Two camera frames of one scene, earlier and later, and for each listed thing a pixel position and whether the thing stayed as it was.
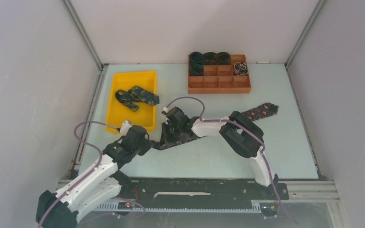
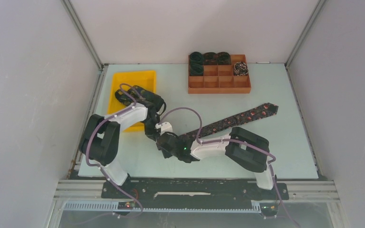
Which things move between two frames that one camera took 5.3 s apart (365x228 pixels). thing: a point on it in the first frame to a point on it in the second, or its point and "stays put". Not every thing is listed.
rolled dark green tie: (196, 58) stays put
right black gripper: (165, 134) to (166, 155)
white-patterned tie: (240, 68) stays put
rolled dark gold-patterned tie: (224, 58) stays put
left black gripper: (147, 146) to (152, 133)
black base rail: (237, 190) stays put
